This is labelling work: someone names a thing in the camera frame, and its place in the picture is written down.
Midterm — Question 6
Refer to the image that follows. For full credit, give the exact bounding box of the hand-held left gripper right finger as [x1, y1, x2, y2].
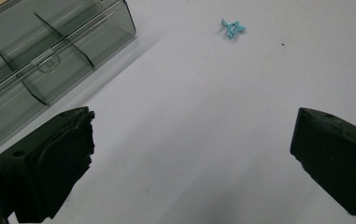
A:
[290, 106, 356, 224]

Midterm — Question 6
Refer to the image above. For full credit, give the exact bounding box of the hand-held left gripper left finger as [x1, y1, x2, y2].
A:
[0, 105, 96, 224]

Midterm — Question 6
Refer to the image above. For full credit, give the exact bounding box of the clear grey compartment box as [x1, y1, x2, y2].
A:
[0, 0, 136, 149]

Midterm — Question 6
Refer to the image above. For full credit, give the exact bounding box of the small blue star-shaped clip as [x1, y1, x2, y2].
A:
[221, 18, 247, 40]

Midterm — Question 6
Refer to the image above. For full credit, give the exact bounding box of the white table sheet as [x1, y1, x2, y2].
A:
[0, 0, 356, 224]

